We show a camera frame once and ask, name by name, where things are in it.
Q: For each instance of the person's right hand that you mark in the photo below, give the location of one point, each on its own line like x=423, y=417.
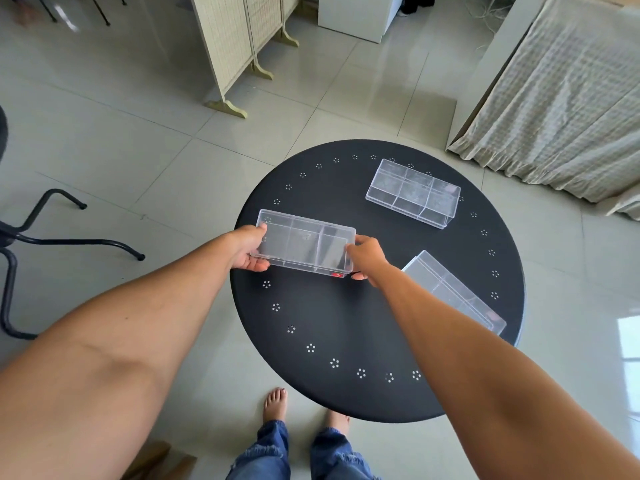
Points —
x=371, y=257

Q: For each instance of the white cabinet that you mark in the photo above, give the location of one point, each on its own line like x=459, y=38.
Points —
x=357, y=14

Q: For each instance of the black swivel chair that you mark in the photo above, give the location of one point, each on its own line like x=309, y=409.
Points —
x=30, y=234

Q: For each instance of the person's left hand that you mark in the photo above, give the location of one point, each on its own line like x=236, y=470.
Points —
x=244, y=247

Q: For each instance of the person's foot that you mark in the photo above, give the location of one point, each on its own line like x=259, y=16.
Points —
x=275, y=404
x=336, y=423

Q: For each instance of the beige checked curtain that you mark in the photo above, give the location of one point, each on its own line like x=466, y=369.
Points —
x=565, y=99

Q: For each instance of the beige folding screen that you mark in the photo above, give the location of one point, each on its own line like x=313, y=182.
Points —
x=227, y=44

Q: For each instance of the person's right forearm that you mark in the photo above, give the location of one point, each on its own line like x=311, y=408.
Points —
x=480, y=374

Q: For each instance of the black chair legs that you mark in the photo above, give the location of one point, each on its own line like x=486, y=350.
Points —
x=75, y=4

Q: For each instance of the person's right thumb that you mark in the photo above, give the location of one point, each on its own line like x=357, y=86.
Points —
x=354, y=244

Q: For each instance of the person's left thumb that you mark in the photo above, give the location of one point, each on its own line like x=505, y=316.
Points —
x=256, y=230

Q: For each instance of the clear plastic compartment box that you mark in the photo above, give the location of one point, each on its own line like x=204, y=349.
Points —
x=452, y=292
x=414, y=192

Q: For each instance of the blue ripped jeans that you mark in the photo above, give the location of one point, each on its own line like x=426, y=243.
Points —
x=270, y=454

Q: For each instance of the person's right foot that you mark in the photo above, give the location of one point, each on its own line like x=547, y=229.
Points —
x=336, y=423

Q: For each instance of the person's left foot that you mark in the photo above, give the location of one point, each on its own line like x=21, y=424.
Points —
x=275, y=404

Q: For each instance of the white board panel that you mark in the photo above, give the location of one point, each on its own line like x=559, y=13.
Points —
x=492, y=64

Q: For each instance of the clear box with red sticker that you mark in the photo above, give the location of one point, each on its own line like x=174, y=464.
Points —
x=305, y=242

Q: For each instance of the brown wooden board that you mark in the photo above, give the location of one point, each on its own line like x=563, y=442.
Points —
x=160, y=462

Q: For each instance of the person's left forearm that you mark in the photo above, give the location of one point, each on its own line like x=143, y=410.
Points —
x=125, y=344

